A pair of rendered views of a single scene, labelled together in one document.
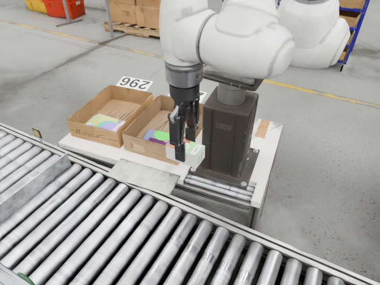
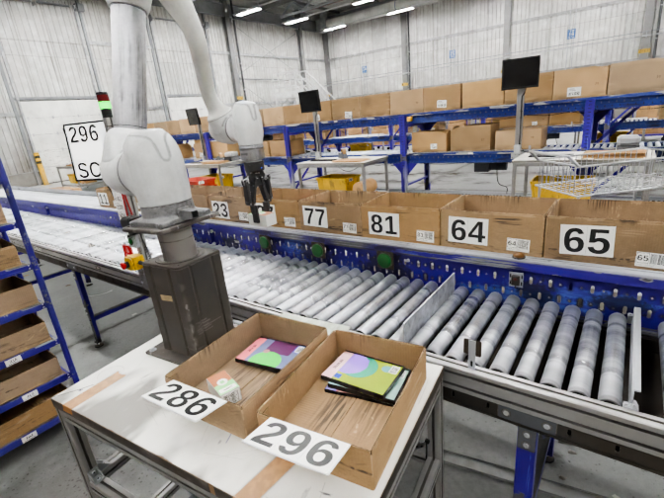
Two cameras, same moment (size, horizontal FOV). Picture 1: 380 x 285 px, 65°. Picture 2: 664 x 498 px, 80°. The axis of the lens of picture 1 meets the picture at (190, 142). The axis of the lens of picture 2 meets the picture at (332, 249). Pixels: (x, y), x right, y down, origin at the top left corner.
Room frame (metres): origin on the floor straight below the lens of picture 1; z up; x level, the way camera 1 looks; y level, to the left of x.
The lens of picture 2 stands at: (2.11, 0.53, 1.46)
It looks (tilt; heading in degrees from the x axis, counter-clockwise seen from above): 19 degrees down; 190
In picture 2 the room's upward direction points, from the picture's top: 6 degrees counter-clockwise
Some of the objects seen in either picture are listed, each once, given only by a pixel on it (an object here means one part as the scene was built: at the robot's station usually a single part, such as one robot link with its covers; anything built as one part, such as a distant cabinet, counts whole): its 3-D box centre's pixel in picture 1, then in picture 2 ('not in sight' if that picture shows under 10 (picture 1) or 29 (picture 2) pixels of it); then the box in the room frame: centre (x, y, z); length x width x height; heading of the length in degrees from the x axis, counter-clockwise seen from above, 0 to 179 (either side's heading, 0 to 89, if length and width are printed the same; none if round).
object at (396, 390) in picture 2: not in sight; (370, 378); (1.22, 0.44, 0.78); 0.19 x 0.14 x 0.02; 70
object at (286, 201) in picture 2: not in sight; (290, 207); (-0.13, -0.08, 0.96); 0.39 x 0.29 x 0.17; 62
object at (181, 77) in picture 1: (184, 70); (252, 153); (0.65, 0.01, 1.35); 0.09 x 0.09 x 0.06
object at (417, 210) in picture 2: not in sight; (411, 216); (0.24, 0.61, 0.96); 0.39 x 0.29 x 0.17; 62
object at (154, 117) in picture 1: (168, 126); (253, 365); (1.19, 0.11, 0.80); 0.38 x 0.28 x 0.10; 157
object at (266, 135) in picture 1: (175, 134); (244, 386); (1.20, 0.08, 0.74); 1.00 x 0.58 x 0.03; 68
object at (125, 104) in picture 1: (113, 113); (350, 392); (1.31, 0.40, 0.80); 0.38 x 0.28 x 0.10; 159
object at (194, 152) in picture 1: (185, 151); (262, 218); (0.65, 0.01, 1.10); 0.10 x 0.06 x 0.05; 62
